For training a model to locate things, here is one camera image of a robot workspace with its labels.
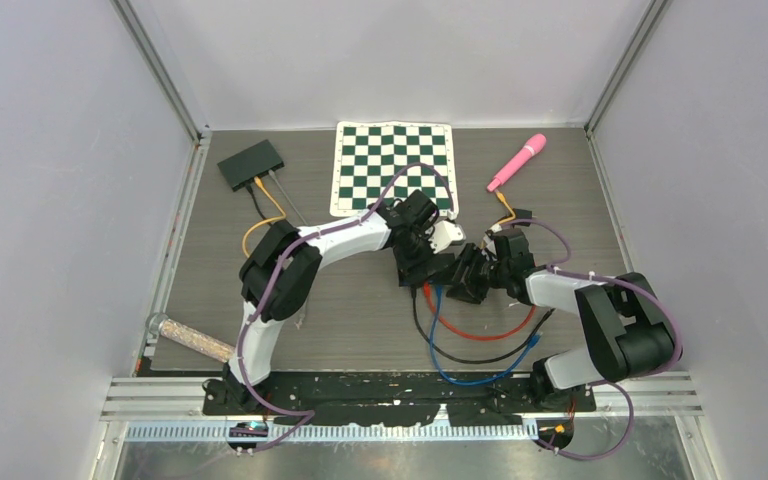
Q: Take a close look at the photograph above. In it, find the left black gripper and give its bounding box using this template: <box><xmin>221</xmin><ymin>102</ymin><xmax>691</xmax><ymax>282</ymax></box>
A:
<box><xmin>394</xmin><ymin>223</ymin><xmax>449</xmax><ymax>288</ymax></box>

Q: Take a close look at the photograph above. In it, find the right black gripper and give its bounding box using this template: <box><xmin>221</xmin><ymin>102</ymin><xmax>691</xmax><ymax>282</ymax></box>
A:
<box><xmin>433</xmin><ymin>243</ymin><xmax>510</xmax><ymax>305</ymax></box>

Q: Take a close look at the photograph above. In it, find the blue ethernet cable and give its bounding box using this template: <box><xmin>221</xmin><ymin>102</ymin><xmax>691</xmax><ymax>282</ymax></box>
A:
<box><xmin>427</xmin><ymin>284</ymin><xmax>543</xmax><ymax>388</ymax></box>

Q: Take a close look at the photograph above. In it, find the ribbed black network switch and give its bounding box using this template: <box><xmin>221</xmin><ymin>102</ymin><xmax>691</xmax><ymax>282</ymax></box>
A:
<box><xmin>396</xmin><ymin>253</ymin><xmax>456</xmax><ymax>288</ymax></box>

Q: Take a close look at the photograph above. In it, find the black power adapter with cord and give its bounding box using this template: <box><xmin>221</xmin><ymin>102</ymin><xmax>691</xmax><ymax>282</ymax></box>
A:
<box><xmin>494</xmin><ymin>209</ymin><xmax>532</xmax><ymax>226</ymax></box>

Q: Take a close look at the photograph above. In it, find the yellow ethernet cable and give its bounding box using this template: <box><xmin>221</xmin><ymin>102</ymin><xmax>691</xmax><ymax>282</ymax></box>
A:
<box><xmin>479</xmin><ymin>190</ymin><xmax>518</xmax><ymax>252</ymax></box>

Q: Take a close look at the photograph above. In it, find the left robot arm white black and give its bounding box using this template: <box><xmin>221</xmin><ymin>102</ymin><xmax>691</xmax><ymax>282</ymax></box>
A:
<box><xmin>203</xmin><ymin>191</ymin><xmax>464</xmax><ymax>415</ymax></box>

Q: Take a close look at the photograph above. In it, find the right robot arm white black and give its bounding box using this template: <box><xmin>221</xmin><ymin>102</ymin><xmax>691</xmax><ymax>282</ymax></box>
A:
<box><xmin>438</xmin><ymin>229</ymin><xmax>683</xmax><ymax>411</ymax></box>

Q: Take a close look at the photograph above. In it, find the green white chessboard mat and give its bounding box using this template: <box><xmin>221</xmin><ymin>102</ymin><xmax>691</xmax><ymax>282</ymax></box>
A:
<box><xmin>329</xmin><ymin>121</ymin><xmax>459</xmax><ymax>220</ymax></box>

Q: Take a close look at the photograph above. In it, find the pink cylindrical device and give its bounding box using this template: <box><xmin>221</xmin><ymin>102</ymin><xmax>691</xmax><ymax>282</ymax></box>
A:
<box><xmin>486</xmin><ymin>133</ymin><xmax>547</xmax><ymax>192</ymax></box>

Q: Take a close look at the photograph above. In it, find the glitter filled clear tube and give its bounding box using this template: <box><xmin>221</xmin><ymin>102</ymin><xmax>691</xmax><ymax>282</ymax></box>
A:
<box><xmin>147</xmin><ymin>313</ymin><xmax>233</xmax><ymax>363</ymax></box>

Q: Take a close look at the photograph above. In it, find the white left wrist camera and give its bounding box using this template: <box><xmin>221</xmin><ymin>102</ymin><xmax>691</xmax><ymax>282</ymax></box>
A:
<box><xmin>429</xmin><ymin>219</ymin><xmax>466</xmax><ymax>254</ymax></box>

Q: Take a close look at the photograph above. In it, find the red ethernet cable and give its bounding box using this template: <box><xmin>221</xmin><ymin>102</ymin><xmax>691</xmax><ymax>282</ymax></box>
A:
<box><xmin>421</xmin><ymin>282</ymin><xmax>539</xmax><ymax>342</ymax></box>

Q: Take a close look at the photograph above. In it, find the black ethernet cable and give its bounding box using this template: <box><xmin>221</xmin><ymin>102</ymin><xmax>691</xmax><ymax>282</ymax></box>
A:
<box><xmin>410</xmin><ymin>286</ymin><xmax>556</xmax><ymax>366</ymax></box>

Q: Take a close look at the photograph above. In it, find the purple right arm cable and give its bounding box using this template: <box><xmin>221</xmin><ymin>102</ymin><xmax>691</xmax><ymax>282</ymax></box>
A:
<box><xmin>519</xmin><ymin>219</ymin><xmax>685</xmax><ymax>463</ymax></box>

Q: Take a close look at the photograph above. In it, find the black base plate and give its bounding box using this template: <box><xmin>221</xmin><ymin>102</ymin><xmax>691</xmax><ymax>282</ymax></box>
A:
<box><xmin>202</xmin><ymin>371</ymin><xmax>596</xmax><ymax>427</ymax></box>

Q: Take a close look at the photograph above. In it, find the yellow cable at flat switch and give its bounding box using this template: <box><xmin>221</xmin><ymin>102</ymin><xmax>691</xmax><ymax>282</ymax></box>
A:
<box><xmin>242</xmin><ymin>176</ymin><xmax>289</xmax><ymax>258</ymax></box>

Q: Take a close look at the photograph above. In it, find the black cable at flat switch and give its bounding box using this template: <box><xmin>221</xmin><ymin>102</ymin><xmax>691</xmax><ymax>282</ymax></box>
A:
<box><xmin>244</xmin><ymin>184</ymin><xmax>273</xmax><ymax>223</ymax></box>

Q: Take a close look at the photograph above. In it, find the flat black network switch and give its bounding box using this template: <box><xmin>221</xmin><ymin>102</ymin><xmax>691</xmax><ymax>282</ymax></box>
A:
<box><xmin>217</xmin><ymin>140</ymin><xmax>284</xmax><ymax>192</ymax></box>

